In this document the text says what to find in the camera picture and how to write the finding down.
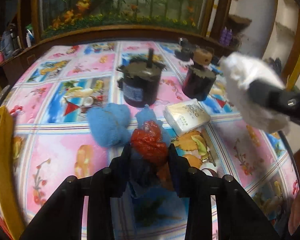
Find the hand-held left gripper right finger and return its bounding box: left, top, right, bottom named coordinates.
left=167, top=145, right=280, bottom=240

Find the aquarium with artificial plants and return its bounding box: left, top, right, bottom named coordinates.
left=31, top=0, right=218, bottom=40

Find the white gold tissue packet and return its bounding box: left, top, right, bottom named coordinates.
left=164, top=99, right=212, bottom=134

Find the fruit print tablecloth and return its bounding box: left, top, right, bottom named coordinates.
left=0, top=40, right=300, bottom=240

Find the white cloth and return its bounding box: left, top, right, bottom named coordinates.
left=219, top=51, right=292, bottom=134

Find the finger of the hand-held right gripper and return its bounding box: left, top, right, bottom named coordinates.
left=249, top=79, right=300, bottom=127

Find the red plastic bag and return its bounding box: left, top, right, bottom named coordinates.
left=130, top=120, right=169, bottom=167

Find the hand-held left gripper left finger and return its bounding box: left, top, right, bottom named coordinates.
left=19, top=144, right=132, bottom=240

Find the yellow cardboard box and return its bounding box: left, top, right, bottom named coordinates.
left=0, top=105, right=25, bottom=240

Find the black motor with wooden pulley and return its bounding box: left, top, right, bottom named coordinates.
left=182, top=47, right=219, bottom=102

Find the black motor with blue label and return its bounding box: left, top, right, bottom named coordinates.
left=116, top=48, right=165, bottom=108

